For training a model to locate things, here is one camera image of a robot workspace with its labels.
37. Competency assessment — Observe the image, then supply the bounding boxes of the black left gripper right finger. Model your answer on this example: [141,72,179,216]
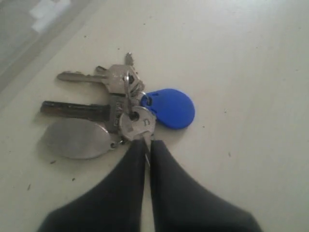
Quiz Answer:
[150,140,262,232]

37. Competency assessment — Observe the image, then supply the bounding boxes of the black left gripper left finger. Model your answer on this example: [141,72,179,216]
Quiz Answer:
[38,140,146,232]

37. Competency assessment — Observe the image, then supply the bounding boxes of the keys with blue fob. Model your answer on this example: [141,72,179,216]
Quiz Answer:
[40,53,196,160]

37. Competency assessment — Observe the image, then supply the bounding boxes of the white plastic drawer cabinet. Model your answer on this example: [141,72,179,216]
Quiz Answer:
[0,0,91,90]

